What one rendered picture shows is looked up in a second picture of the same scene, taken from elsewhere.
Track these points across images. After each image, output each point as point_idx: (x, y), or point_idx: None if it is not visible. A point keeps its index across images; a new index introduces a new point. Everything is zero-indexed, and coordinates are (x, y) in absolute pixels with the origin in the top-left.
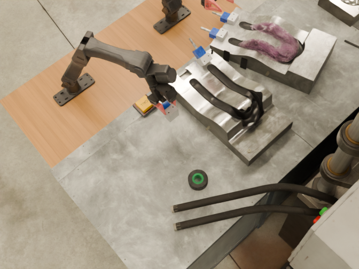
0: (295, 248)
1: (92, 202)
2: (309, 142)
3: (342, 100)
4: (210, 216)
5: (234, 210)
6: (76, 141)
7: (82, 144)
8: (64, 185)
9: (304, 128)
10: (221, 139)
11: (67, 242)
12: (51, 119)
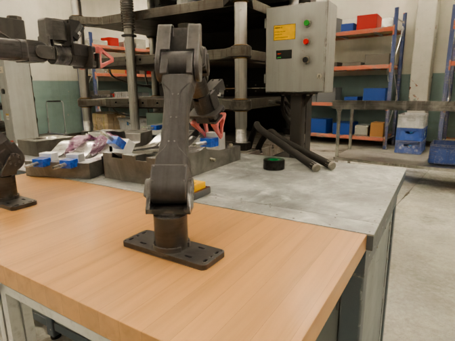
0: (323, 54)
1: (367, 199)
2: None
3: None
4: (307, 149)
5: (292, 143)
6: (290, 225)
7: (290, 219)
8: (376, 218)
9: None
10: (221, 160)
11: None
12: (265, 259)
